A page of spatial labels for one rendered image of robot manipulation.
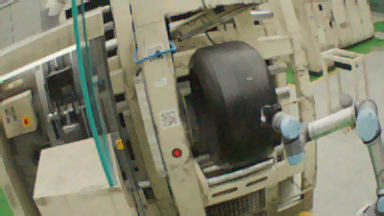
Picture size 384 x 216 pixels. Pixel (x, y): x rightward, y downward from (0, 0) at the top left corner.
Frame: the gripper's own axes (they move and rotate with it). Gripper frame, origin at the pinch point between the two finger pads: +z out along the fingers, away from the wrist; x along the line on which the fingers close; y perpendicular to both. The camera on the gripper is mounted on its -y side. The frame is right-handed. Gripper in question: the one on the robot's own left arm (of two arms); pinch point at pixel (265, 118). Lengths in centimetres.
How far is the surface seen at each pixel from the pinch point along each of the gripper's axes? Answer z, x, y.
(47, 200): -40, 95, -3
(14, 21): 862, 322, 193
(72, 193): -40, 82, -2
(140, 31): 23, 39, 44
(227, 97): 10.0, 11.8, 9.8
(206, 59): 23.0, 14.3, 24.9
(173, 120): 28.5, 32.1, 2.2
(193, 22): 64, 8, 42
